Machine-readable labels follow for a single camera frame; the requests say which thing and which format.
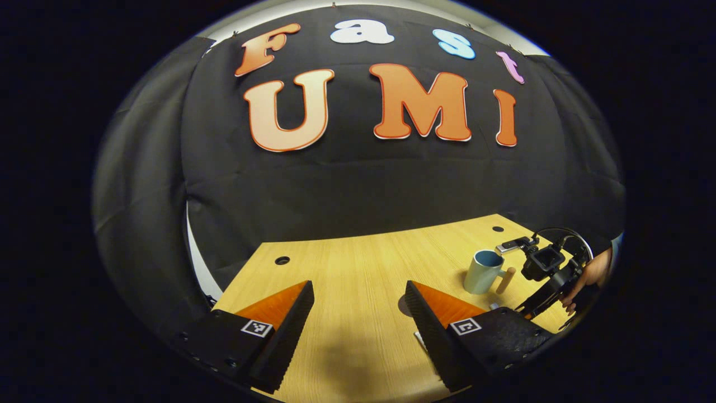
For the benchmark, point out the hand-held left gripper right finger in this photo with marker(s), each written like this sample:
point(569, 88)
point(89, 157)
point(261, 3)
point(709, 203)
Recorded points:
point(433, 341)

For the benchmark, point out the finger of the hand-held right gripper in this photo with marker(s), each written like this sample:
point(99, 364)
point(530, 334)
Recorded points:
point(545, 296)

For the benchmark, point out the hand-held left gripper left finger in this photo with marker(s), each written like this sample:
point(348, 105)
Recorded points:
point(288, 338)

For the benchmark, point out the dark grey round coaster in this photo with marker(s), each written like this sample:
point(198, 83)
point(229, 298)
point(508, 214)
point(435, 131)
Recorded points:
point(404, 307)

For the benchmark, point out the wooden desktop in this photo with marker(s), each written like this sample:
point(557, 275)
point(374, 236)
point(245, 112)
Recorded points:
point(358, 268)

